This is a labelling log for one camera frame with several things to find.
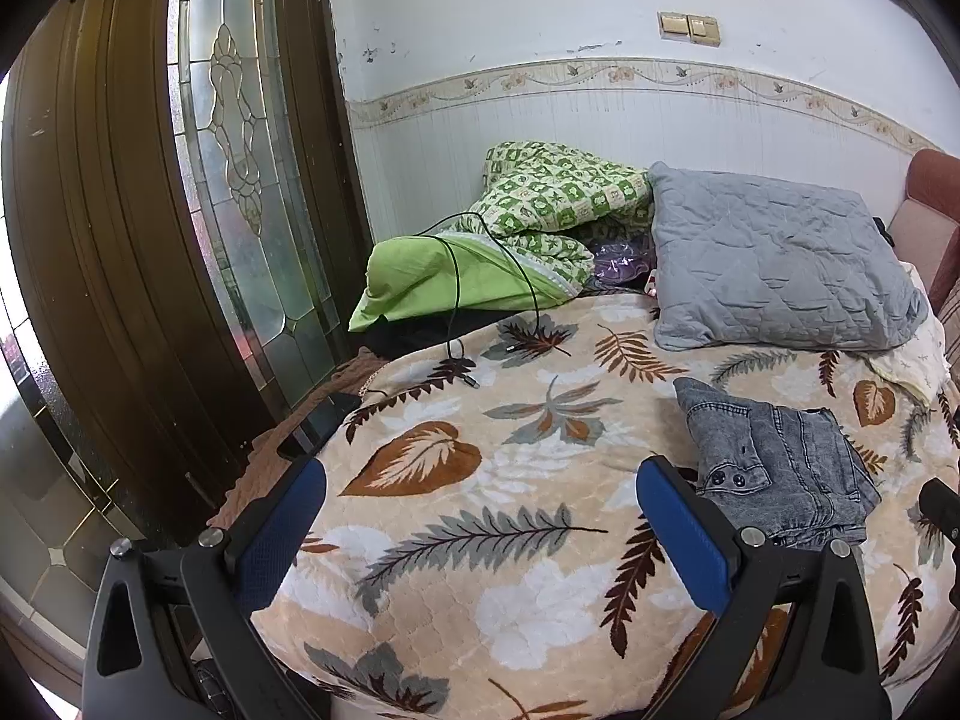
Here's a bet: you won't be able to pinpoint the beige leaf print blanket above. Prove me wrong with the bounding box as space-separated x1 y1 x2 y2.
251 292 960 720

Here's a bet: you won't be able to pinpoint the grey quilted pillow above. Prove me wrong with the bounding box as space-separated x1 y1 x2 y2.
646 161 931 352

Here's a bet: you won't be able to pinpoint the purple cloth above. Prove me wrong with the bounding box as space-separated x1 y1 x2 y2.
592 234 657 290

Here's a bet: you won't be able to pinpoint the black cable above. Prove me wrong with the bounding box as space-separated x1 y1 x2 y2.
411 211 556 391

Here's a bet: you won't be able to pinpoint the grey denim pants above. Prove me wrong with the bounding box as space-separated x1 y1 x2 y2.
673 377 882 550

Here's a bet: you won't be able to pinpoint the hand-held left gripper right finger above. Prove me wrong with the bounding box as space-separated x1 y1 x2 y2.
636 454 893 720

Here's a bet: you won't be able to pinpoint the cream cloth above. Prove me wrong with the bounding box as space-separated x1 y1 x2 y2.
870 311 950 402

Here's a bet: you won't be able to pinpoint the green patterned quilt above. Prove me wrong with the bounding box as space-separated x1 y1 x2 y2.
450 140 655 301

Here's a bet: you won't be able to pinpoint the brown and pink sofa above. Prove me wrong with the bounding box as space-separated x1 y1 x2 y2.
885 148 960 316

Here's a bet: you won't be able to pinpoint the wooden door with stained glass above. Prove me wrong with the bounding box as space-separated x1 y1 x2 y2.
0 0 376 541

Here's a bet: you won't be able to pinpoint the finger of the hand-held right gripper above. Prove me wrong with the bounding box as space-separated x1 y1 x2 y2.
919 478 960 541

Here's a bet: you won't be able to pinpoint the lime green pillow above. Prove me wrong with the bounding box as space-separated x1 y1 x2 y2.
349 234 571 332

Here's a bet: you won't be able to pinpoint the black phone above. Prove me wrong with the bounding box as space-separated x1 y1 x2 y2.
276 392 363 462

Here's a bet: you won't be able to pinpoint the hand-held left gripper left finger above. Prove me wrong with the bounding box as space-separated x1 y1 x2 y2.
81 456 329 720

